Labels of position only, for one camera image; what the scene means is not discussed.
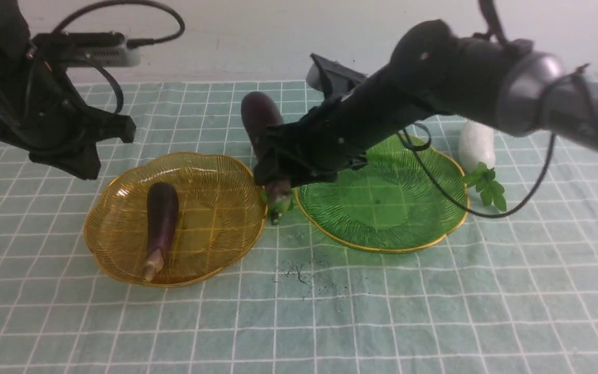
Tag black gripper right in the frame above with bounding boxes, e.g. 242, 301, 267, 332
254, 78, 409, 186

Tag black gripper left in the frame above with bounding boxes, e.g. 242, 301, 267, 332
0, 49, 136, 180

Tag purple eggplant green stem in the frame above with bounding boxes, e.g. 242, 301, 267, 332
240, 91, 292, 226

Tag white radish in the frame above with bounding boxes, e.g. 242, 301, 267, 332
458, 121, 507, 212

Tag purple eggplant tan stem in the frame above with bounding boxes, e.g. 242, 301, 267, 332
142, 182, 180, 283

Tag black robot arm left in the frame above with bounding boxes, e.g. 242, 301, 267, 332
0, 1, 136, 180

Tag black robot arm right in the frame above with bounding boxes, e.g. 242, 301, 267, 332
253, 20, 598, 187

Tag green plastic plate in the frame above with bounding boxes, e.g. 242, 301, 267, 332
294, 137, 469, 253

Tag amber plastic plate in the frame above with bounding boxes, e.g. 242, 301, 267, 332
84, 152, 267, 287

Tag green checkered tablecloth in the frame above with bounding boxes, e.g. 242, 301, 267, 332
0, 80, 598, 373

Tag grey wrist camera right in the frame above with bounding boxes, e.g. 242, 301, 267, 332
305, 53, 367, 99

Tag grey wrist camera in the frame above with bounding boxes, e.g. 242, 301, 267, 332
305, 53, 367, 99
60, 32, 142, 67

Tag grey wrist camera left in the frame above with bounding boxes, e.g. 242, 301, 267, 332
60, 32, 142, 67

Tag black cable left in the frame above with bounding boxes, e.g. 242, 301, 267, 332
52, 0, 185, 115

